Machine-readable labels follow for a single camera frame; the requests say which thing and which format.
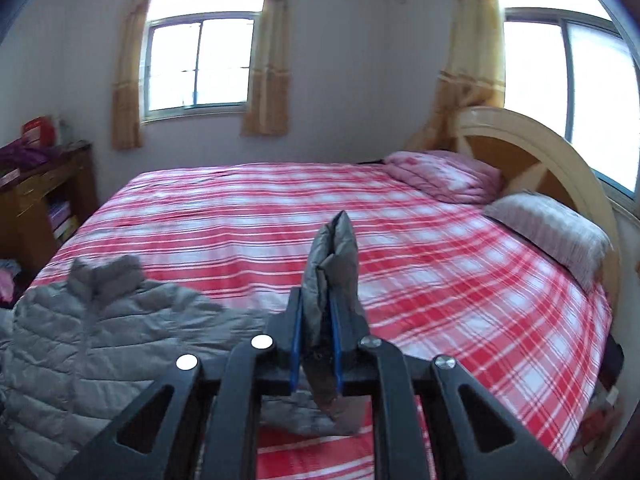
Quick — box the grey puffer jacket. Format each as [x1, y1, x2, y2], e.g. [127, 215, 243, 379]
[1, 214, 366, 479]

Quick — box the striped grey pillow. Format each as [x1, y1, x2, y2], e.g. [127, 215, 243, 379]
[483, 192, 613, 292]

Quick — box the yellow curtain right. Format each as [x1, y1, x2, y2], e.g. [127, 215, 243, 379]
[406, 0, 506, 152]

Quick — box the window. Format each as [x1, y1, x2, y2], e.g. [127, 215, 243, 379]
[141, 0, 264, 122]
[498, 0, 639, 207]

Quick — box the pink folded quilt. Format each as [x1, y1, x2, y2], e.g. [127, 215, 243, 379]
[383, 150, 504, 206]

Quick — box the yellow curtain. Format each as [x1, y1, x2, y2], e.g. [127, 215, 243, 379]
[242, 0, 290, 136]
[111, 0, 151, 151]
[406, 0, 506, 152]

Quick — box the purple cloth on desk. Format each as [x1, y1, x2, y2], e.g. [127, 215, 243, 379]
[0, 140, 60, 172]

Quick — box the wooden bed headboard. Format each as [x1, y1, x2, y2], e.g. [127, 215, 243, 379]
[451, 106, 620, 309]

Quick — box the yellow curtain far left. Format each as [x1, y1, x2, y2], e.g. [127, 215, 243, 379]
[111, 0, 151, 151]

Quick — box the right window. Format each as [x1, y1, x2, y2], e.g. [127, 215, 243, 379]
[498, 0, 639, 207]

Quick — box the yellow curtain middle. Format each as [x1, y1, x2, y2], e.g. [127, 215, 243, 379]
[242, 0, 290, 136]

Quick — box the red box on desk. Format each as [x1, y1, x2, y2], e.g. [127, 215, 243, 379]
[21, 116, 55, 148]

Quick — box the left window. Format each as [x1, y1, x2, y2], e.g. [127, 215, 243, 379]
[141, 0, 264, 122]

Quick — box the wooden desk cabinet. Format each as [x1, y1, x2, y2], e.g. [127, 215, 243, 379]
[1, 141, 99, 278]

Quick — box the red plaid bed sheet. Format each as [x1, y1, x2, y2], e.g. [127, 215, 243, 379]
[37, 164, 612, 460]

